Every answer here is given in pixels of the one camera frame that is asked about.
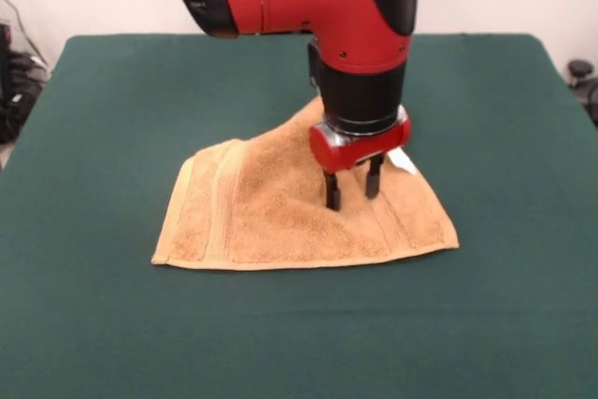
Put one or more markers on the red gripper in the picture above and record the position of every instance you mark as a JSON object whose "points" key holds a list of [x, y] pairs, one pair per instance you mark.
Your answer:
{"points": [[355, 151]]}

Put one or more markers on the tan terry towel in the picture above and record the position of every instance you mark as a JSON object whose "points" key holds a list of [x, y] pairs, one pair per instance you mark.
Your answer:
{"points": [[261, 221]]}

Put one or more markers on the dark green table cloth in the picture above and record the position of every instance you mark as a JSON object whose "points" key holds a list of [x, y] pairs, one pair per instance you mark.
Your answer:
{"points": [[93, 231]]}

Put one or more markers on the black equipment pile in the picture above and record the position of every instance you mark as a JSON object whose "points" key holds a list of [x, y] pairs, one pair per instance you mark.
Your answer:
{"points": [[18, 90]]}

